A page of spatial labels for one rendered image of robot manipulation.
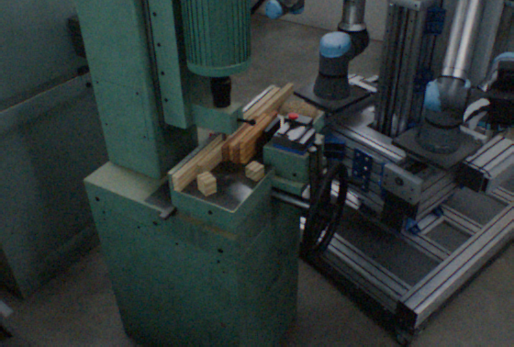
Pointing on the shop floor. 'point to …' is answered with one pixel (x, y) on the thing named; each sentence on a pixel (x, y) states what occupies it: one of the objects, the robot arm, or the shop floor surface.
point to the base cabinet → (201, 284)
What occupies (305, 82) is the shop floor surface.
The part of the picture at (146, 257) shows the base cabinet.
